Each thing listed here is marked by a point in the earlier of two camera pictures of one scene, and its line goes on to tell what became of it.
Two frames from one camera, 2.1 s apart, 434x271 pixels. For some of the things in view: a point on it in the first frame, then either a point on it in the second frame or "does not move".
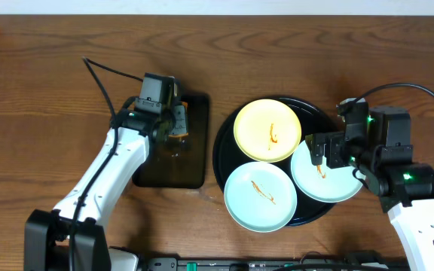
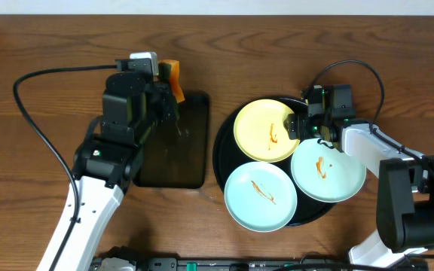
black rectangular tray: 179,162 does not move
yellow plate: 267,131 does not move
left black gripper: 168,135 → 163,100
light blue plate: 320,183 does not move
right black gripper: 336,141 → 297,122
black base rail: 233,264 does not move
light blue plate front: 260,196 does not move
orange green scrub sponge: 180,128 → 169,71
